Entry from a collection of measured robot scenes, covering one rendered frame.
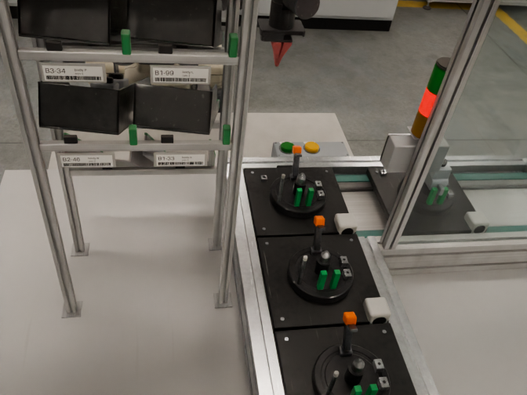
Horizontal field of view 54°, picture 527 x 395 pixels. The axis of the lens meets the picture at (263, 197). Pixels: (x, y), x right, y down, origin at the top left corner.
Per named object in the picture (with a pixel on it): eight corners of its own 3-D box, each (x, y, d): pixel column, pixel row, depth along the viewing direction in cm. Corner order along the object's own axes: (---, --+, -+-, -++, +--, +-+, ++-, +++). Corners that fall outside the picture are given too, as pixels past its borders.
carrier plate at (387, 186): (365, 172, 143) (367, 166, 142) (445, 171, 148) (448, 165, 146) (394, 237, 126) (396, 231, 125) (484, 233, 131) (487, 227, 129)
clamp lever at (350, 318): (339, 346, 97) (343, 311, 95) (349, 345, 98) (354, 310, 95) (345, 358, 94) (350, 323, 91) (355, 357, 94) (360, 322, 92)
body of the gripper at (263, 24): (304, 39, 118) (310, 7, 113) (259, 38, 116) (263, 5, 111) (299, 27, 122) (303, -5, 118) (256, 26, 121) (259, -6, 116)
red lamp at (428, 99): (414, 104, 103) (422, 83, 99) (437, 105, 104) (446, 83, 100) (423, 119, 99) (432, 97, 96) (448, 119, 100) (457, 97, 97)
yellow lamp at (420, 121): (407, 125, 106) (414, 105, 103) (430, 125, 107) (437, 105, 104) (416, 140, 103) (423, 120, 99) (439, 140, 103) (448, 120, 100)
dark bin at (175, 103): (159, 104, 115) (161, 70, 113) (219, 110, 116) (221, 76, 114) (132, 127, 88) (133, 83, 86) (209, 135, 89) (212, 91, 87)
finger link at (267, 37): (288, 72, 122) (293, 34, 116) (258, 71, 121) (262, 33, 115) (283, 59, 127) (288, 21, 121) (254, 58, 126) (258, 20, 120)
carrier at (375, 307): (256, 243, 120) (261, 204, 112) (354, 239, 124) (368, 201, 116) (273, 335, 103) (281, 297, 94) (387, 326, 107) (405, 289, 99)
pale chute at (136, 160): (99, 168, 127) (100, 150, 127) (153, 174, 128) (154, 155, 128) (61, 155, 99) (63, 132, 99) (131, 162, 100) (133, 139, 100)
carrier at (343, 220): (242, 173, 137) (247, 135, 129) (330, 172, 142) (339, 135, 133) (256, 241, 120) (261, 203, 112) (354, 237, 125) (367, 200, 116)
